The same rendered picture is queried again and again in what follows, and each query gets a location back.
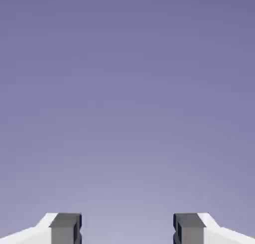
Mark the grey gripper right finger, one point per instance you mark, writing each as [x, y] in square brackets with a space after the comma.
[191, 230]

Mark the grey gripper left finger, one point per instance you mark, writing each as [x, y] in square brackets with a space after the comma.
[61, 230]

